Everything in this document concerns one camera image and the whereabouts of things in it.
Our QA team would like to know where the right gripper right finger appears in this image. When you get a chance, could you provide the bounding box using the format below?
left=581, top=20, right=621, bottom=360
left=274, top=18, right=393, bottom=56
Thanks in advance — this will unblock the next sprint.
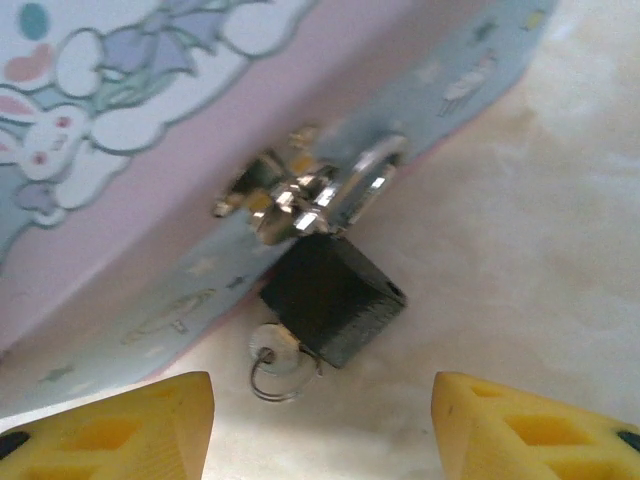
left=431, top=370, right=640, bottom=480

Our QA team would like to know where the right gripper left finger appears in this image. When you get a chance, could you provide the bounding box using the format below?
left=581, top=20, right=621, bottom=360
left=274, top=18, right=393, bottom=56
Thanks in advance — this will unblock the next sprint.
left=0, top=370, right=217, bottom=480

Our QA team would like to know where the small black padlock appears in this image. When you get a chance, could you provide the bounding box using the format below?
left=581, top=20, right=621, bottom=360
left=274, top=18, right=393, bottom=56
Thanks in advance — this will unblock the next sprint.
left=258, top=133, right=410, bottom=371

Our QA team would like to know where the small metal key ring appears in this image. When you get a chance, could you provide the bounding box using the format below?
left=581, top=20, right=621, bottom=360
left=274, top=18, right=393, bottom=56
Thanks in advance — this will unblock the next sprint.
left=248, top=346, right=322, bottom=403

